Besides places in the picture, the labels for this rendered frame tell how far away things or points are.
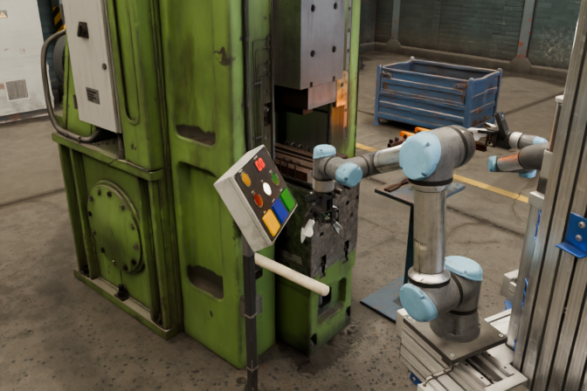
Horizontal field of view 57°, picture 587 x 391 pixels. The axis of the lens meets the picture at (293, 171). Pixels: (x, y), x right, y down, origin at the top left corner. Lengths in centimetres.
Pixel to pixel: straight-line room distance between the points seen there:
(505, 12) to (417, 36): 184
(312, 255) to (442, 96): 383
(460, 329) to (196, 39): 152
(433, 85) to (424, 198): 468
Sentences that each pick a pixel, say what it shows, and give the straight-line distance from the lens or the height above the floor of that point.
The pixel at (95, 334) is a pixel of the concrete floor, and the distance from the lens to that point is 320.
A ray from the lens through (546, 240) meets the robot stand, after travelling 163.
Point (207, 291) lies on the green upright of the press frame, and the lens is 276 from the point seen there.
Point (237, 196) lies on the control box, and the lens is 184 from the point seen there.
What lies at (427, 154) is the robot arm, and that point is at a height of 143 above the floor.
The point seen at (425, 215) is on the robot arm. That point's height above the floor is 125.
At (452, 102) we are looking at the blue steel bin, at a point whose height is 44.
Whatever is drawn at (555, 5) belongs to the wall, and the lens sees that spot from 995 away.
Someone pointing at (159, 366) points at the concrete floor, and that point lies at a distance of 291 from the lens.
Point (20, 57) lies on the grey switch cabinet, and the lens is 727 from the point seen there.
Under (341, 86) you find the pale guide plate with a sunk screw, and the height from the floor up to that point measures 128.
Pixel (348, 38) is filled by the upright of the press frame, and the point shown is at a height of 150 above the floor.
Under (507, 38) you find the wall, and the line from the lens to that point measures 1032.
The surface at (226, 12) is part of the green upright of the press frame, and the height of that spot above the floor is 168.
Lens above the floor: 188
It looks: 22 degrees down
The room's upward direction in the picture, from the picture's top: straight up
